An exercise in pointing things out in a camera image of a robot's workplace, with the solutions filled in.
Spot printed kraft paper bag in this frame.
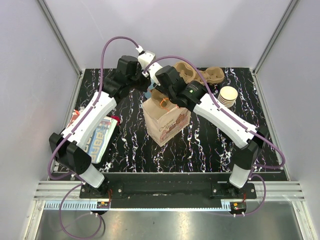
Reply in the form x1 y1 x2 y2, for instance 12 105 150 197
142 97 191 147

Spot pulp cup carrier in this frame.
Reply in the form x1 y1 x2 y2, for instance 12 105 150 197
151 89 177 112
174 61 225 85

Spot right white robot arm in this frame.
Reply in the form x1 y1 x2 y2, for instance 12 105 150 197
151 65 269 199

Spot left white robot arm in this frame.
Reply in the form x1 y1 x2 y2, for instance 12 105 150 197
49 51 155 198

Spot stacked paper coffee cups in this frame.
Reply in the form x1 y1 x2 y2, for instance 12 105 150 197
218 86 238 108

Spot blue cylindrical stirrer holder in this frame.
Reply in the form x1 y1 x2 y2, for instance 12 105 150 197
144 80 157 99

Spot red fabric item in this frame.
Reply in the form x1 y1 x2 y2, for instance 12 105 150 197
111 115 121 125

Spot black marble pattern mat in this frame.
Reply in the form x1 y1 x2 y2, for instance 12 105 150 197
57 67 283 173

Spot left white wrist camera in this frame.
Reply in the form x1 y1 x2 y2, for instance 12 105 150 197
136 45 156 70

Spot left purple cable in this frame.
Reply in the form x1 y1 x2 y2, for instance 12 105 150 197
47 36 143 240

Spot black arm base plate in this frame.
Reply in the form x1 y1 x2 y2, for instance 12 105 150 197
79 172 257 200

